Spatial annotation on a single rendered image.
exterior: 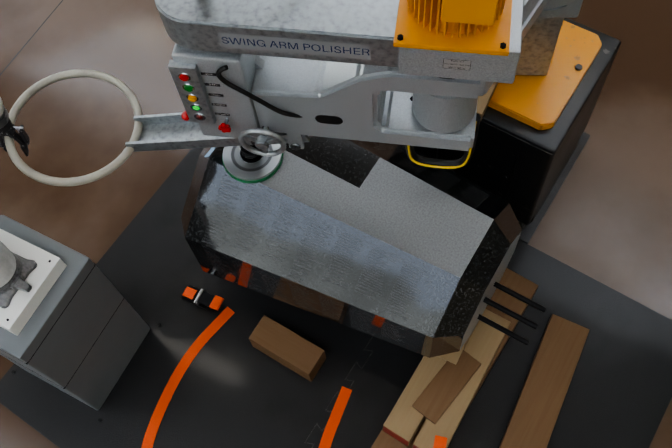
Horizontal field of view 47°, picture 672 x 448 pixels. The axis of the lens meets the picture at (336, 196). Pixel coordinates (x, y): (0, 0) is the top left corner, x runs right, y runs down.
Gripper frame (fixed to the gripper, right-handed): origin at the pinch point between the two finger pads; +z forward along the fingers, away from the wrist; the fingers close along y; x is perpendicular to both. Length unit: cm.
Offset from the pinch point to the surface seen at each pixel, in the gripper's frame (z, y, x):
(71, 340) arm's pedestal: 25, 14, -67
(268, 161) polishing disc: -8, 91, -21
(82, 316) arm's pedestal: 21, 18, -60
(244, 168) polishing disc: -8, 83, -23
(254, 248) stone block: 12, 83, -45
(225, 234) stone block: 13, 72, -38
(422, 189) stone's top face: -10, 143, -40
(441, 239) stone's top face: -11, 146, -60
